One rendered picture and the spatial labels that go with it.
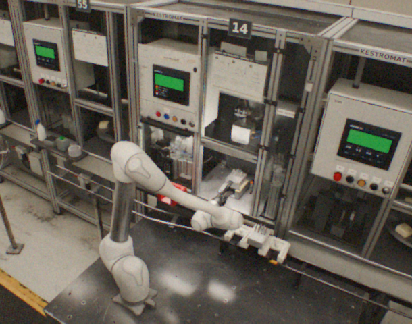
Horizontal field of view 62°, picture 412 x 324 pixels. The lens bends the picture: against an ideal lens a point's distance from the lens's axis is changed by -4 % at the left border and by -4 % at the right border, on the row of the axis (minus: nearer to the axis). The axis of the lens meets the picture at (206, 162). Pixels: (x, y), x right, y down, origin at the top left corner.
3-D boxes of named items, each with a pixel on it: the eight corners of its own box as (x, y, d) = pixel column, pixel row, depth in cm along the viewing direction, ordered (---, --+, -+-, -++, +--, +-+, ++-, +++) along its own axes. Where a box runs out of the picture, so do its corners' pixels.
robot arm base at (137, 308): (144, 320, 181) (144, 314, 178) (111, 301, 190) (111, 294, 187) (164, 295, 195) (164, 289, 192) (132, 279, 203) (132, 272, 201)
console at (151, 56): (137, 117, 226) (134, 44, 201) (163, 102, 247) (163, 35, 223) (194, 135, 210) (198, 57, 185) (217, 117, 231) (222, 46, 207)
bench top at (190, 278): (43, 313, 184) (41, 309, 182) (156, 208, 264) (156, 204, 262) (315, 485, 126) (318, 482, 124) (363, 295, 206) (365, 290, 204)
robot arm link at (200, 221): (203, 217, 213) (223, 220, 206) (190, 233, 201) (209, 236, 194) (199, 202, 209) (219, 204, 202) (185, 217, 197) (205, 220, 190)
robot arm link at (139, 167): (171, 176, 165) (157, 163, 173) (148, 158, 151) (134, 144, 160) (153, 198, 164) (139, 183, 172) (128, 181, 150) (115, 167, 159)
